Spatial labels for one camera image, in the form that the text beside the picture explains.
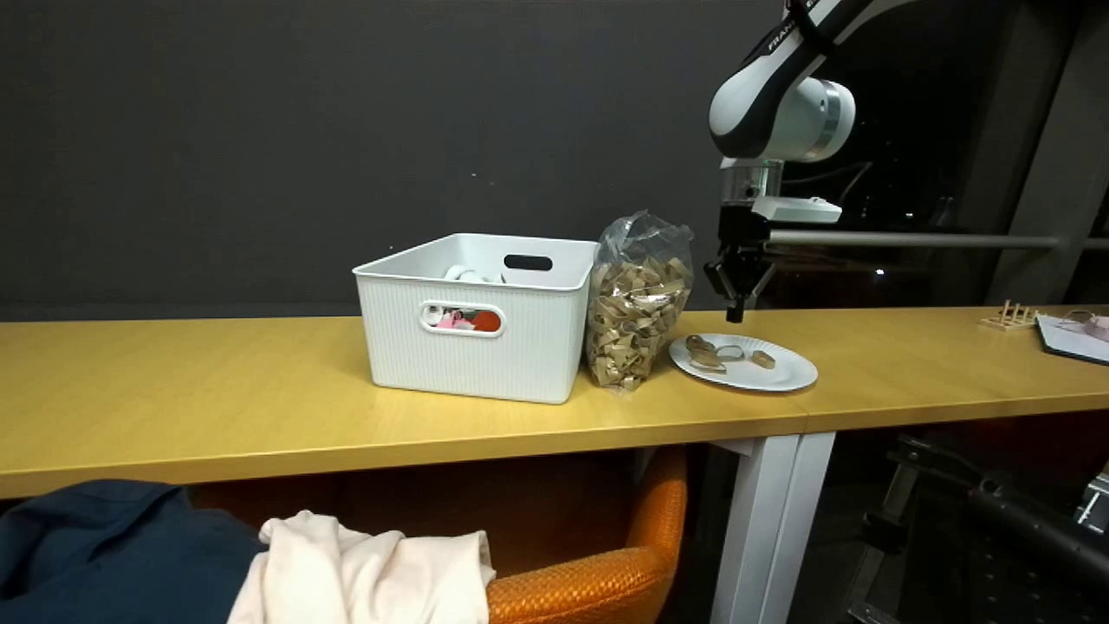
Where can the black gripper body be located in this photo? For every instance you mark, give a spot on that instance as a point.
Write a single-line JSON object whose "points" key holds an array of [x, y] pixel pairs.
{"points": [[746, 236]]}

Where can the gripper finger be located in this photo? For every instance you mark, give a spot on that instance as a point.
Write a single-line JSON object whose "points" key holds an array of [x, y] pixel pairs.
{"points": [[756, 285], [731, 301]]}

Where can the clear bag of rubber bands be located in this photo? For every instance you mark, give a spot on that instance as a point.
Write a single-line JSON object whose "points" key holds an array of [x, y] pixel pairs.
{"points": [[630, 318]]}

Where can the white paper plate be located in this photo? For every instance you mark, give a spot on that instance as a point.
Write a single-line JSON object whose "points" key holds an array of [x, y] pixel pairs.
{"points": [[785, 377]]}

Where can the grey metal railing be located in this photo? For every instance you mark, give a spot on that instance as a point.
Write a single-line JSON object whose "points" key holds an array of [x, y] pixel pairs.
{"points": [[921, 240]]}

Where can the white table leg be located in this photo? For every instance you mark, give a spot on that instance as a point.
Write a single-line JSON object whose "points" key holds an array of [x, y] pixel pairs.
{"points": [[768, 520]]}

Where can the red item in bin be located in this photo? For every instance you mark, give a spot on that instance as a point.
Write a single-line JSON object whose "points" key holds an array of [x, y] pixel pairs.
{"points": [[487, 319]]}

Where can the small wooden sticks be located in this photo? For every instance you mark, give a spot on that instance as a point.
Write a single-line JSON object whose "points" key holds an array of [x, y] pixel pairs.
{"points": [[1008, 318]]}

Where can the white items in bin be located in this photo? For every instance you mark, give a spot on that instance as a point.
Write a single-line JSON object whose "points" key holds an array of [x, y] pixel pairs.
{"points": [[472, 275]]}

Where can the white plastic storage bin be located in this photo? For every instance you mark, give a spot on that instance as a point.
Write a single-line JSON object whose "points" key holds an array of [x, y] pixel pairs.
{"points": [[472, 357]]}

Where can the orange office chair with cloth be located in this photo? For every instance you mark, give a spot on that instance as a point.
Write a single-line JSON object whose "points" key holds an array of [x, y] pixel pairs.
{"points": [[599, 576]]}

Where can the white papers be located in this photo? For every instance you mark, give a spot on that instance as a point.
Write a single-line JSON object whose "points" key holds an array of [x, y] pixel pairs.
{"points": [[1076, 335]]}

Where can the black tripod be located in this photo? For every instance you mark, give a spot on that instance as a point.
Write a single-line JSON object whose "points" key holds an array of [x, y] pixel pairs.
{"points": [[992, 520]]}

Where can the cream cloth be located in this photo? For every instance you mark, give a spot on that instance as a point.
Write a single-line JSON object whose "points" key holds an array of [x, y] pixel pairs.
{"points": [[359, 576]]}

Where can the dark blue cloth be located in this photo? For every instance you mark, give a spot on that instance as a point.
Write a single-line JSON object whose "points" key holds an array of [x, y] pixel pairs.
{"points": [[105, 557]]}

